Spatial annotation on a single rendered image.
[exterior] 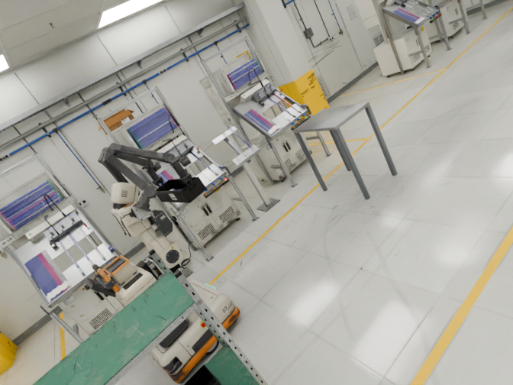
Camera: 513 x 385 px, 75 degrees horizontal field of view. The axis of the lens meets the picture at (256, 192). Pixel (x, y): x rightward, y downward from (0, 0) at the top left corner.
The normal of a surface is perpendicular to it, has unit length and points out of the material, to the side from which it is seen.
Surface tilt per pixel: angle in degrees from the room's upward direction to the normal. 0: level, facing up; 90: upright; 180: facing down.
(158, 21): 90
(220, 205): 90
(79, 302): 90
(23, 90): 90
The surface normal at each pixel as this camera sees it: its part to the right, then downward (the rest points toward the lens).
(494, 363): -0.48, -0.81
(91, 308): 0.52, 0.06
